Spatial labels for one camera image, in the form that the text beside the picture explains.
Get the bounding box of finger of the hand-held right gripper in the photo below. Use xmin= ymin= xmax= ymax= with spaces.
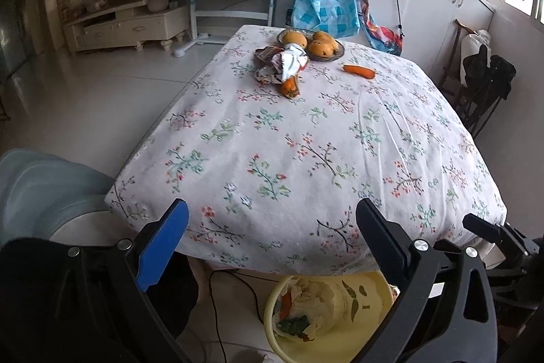
xmin=462 ymin=213 xmax=534 ymax=262

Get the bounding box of yellow plastic bin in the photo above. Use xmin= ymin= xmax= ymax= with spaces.
xmin=263 ymin=270 xmax=401 ymax=363

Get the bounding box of grey-blue chair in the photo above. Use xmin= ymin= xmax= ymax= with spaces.
xmin=0 ymin=148 xmax=115 ymax=245

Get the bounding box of black floor cable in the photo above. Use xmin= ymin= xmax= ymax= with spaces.
xmin=208 ymin=271 xmax=263 ymax=363

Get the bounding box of floral white tablecloth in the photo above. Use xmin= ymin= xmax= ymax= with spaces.
xmin=104 ymin=24 xmax=507 ymax=277

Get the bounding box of metal fruit plate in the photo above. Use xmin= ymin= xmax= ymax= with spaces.
xmin=277 ymin=29 xmax=346 ymax=61

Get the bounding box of black garment on chair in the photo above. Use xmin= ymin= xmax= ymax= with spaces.
xmin=461 ymin=44 xmax=518 ymax=101

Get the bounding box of wooden chair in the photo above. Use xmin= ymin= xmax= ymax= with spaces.
xmin=439 ymin=19 xmax=517 ymax=139

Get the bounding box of colourful printed bag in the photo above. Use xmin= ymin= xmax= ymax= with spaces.
xmin=339 ymin=0 xmax=404 ymax=57

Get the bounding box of cream television stand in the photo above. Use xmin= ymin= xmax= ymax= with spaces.
xmin=63 ymin=0 xmax=190 ymax=53

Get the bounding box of white plastic bag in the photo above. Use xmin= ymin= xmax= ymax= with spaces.
xmin=461 ymin=29 xmax=492 ymax=82

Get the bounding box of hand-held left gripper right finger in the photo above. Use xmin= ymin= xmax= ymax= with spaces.
xmin=356 ymin=198 xmax=498 ymax=363

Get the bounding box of black clothing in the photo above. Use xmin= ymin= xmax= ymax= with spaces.
xmin=0 ymin=237 xmax=199 ymax=363

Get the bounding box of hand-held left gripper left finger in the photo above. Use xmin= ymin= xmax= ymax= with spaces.
xmin=53 ymin=198 xmax=190 ymax=363

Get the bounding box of white and blue wrapper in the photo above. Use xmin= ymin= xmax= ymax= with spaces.
xmin=272 ymin=43 xmax=309 ymax=84

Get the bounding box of green wrapper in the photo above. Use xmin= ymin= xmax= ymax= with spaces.
xmin=277 ymin=315 xmax=311 ymax=339

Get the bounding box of crumpled white paper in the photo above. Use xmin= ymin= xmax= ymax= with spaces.
xmin=290 ymin=277 xmax=341 ymax=336

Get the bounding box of whole orange carrot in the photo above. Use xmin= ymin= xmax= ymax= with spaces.
xmin=343 ymin=64 xmax=376 ymax=80

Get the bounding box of brown crumpled wrapper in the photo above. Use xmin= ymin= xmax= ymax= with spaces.
xmin=254 ymin=46 xmax=285 ymax=85

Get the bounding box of white cabinet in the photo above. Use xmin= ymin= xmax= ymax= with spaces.
xmin=348 ymin=0 xmax=496 ymax=80

